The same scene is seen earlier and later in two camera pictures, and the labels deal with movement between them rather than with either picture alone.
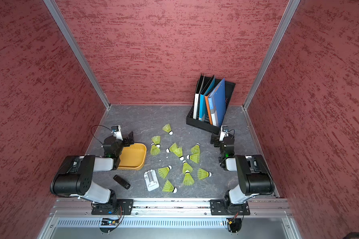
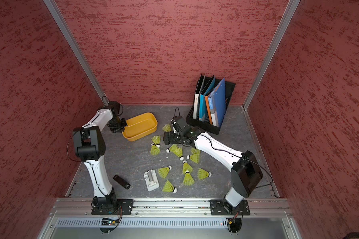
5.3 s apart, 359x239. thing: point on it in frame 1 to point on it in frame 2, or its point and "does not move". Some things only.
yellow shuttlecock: x=154 y=150 does not move
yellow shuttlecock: x=169 y=187 does not move
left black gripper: x=126 y=140 to x=112 y=128
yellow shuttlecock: x=196 y=149 does not move
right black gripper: x=215 y=139 to x=173 y=140
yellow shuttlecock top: x=167 y=128 does not move
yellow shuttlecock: x=177 y=150 does not move
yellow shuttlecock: x=177 y=150 does not move
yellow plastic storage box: x=133 y=157 to x=140 y=126
